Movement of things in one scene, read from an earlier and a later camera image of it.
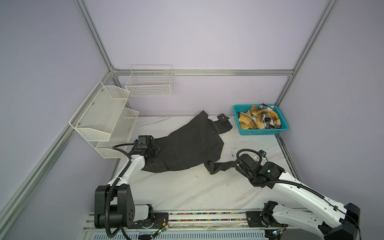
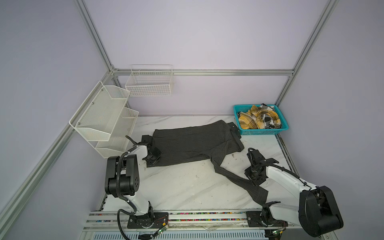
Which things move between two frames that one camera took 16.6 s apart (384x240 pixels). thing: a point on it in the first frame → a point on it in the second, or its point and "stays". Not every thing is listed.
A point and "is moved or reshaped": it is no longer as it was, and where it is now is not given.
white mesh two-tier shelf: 103,121 stays
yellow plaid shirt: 262,117 stays
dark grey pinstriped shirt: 196,143 is moved or reshaped
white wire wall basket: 149,80 stays
